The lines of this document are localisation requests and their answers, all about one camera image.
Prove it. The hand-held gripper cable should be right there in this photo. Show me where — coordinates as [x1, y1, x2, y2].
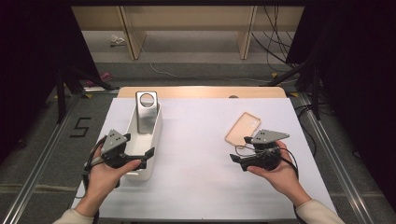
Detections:
[234, 144, 301, 182]
[81, 135, 108, 200]

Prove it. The left hand-held gripper cable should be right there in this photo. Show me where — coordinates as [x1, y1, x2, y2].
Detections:
[81, 135, 108, 200]

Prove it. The grey phone case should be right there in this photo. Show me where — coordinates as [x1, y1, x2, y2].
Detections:
[135, 91, 160, 135]

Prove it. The white floor cable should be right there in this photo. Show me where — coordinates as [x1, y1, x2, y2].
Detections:
[148, 62, 272, 84]

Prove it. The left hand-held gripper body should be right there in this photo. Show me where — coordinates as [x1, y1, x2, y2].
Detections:
[100, 129, 148, 170]

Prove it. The person's left hand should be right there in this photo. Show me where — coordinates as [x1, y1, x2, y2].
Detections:
[76, 147, 143, 216]

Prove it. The beige phone case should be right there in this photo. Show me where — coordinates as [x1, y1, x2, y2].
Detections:
[224, 111, 262, 147]

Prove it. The pink packet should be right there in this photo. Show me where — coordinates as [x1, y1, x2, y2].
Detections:
[85, 72, 113, 88]

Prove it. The white rectangular container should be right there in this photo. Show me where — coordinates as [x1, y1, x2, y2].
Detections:
[120, 101, 163, 181]

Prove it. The person's right hand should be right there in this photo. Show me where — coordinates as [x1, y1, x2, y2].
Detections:
[247, 140, 312, 208]

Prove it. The black tripod stand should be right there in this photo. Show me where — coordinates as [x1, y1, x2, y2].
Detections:
[260, 60, 322, 121]
[55, 63, 120, 125]

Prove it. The light wooden table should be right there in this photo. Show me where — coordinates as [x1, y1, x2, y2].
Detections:
[117, 86, 288, 99]

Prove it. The black floor cable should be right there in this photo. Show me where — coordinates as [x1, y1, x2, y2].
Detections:
[263, 6, 293, 59]
[251, 32, 297, 69]
[293, 104, 335, 158]

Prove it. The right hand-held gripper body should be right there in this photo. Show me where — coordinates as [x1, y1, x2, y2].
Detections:
[241, 129, 290, 172]

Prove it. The black curtain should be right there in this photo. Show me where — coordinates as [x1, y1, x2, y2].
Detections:
[0, 0, 101, 164]
[285, 0, 396, 213]

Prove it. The metal floor rail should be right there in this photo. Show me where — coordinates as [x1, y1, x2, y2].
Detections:
[1, 92, 83, 224]
[295, 92, 375, 224]

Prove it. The right hand-held gripper cable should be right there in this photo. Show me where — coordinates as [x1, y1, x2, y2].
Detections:
[234, 144, 301, 182]

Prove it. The white table sheet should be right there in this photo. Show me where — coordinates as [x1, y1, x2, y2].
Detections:
[71, 97, 337, 222]

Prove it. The crumpled white paper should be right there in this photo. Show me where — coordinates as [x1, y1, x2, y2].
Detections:
[109, 34, 126, 48]

